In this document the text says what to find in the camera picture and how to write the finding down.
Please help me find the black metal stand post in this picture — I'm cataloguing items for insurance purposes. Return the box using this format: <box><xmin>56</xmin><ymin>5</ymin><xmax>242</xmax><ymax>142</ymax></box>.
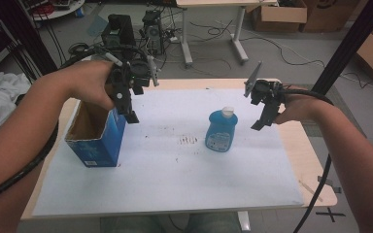
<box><xmin>310</xmin><ymin>0</ymin><xmax>373</xmax><ymax>95</ymax></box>

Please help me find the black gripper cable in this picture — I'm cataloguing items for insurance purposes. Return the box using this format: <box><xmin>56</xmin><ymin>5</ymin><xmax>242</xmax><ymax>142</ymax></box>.
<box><xmin>281</xmin><ymin>86</ymin><xmax>335</xmax><ymax>233</ymax></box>
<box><xmin>0</xmin><ymin>44</ymin><xmax>149</xmax><ymax>207</ymax></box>

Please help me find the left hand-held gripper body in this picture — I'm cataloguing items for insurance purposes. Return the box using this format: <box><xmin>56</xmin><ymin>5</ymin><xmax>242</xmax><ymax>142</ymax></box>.
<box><xmin>107</xmin><ymin>50</ymin><xmax>161</xmax><ymax>97</ymax></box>

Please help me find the computer tower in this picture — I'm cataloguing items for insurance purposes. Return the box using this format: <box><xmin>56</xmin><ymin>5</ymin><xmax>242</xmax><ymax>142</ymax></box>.
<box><xmin>141</xmin><ymin>9</ymin><xmax>165</xmax><ymax>56</ymax></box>

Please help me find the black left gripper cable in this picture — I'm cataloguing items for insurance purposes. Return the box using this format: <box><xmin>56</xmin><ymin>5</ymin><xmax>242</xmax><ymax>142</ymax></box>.
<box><xmin>0</xmin><ymin>44</ymin><xmax>149</xmax><ymax>207</ymax></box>

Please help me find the white cloth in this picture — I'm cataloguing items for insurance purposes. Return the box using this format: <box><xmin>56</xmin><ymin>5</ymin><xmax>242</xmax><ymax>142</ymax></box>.
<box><xmin>0</xmin><ymin>70</ymin><xmax>32</xmax><ymax>131</ymax></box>

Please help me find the light wooden table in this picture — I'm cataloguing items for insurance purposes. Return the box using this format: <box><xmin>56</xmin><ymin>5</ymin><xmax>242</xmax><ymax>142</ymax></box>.
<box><xmin>20</xmin><ymin>78</ymin><xmax>338</xmax><ymax>221</ymax></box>

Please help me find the white table leg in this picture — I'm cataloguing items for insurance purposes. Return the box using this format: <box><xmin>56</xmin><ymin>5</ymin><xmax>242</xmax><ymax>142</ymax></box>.
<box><xmin>237</xmin><ymin>210</ymin><xmax>253</xmax><ymax>233</ymax></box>

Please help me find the blue cardboard box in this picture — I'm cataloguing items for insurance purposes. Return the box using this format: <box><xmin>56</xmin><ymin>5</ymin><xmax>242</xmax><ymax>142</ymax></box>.
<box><xmin>64</xmin><ymin>99</ymin><xmax>127</xmax><ymax>169</ymax></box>

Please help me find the large cardboard box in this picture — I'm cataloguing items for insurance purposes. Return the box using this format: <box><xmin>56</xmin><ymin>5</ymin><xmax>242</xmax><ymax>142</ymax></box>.
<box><xmin>300</xmin><ymin>0</ymin><xmax>361</xmax><ymax>34</ymax></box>

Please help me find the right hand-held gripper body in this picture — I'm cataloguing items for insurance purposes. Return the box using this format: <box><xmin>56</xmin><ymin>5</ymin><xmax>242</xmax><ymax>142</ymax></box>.
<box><xmin>243</xmin><ymin>60</ymin><xmax>287</xmax><ymax>107</ymax></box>

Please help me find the white-legged desk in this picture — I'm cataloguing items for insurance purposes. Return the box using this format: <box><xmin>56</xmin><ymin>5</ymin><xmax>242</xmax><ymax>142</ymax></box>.
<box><xmin>175</xmin><ymin>0</ymin><xmax>279</xmax><ymax>66</ymax></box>

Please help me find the black tape cross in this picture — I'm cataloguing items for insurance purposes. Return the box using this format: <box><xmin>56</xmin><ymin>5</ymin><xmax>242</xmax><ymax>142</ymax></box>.
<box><xmin>315</xmin><ymin>206</ymin><xmax>347</xmax><ymax>224</ymax></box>

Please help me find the person's right hand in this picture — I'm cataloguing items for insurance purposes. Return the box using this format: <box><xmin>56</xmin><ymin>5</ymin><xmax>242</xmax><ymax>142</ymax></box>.
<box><xmin>273</xmin><ymin>84</ymin><xmax>322</xmax><ymax>126</ymax></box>

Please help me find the grey tape strip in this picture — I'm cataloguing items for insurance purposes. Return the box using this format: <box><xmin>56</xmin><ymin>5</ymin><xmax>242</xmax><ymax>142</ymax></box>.
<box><xmin>316</xmin><ymin>175</ymin><xmax>343</xmax><ymax>194</ymax></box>

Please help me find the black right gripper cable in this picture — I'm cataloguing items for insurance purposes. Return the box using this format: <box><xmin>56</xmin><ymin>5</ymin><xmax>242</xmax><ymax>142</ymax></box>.
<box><xmin>281</xmin><ymin>86</ymin><xmax>335</xmax><ymax>233</ymax></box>

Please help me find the blue bottle with white cap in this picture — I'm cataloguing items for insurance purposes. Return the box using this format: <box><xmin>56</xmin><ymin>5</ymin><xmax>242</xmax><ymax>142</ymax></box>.
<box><xmin>204</xmin><ymin>106</ymin><xmax>239</xmax><ymax>153</ymax></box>

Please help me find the white paper sheet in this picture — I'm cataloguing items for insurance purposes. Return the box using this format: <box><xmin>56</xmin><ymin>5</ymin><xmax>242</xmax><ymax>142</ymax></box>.
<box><xmin>31</xmin><ymin>88</ymin><xmax>305</xmax><ymax>217</ymax></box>

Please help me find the dark curtain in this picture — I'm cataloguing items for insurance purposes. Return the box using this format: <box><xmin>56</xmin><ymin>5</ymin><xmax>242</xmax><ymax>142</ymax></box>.
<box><xmin>0</xmin><ymin>0</ymin><xmax>60</xmax><ymax>76</ymax></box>

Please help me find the black box device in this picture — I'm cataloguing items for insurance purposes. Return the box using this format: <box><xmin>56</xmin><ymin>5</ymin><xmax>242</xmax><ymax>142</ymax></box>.
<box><xmin>101</xmin><ymin>14</ymin><xmax>137</xmax><ymax>50</ymax></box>

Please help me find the round white table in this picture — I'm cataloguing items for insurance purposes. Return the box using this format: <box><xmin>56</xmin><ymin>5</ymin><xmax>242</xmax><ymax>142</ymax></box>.
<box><xmin>28</xmin><ymin>0</ymin><xmax>86</xmax><ymax>22</ymax></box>

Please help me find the person's left hand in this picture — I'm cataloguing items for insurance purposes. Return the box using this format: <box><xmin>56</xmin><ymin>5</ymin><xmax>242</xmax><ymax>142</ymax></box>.
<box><xmin>67</xmin><ymin>59</ymin><xmax>118</xmax><ymax>112</ymax></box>

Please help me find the black floor cable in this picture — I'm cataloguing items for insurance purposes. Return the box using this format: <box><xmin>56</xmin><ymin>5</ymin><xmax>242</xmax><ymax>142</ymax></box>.
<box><xmin>188</xmin><ymin>18</ymin><xmax>326</xmax><ymax>71</ymax></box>

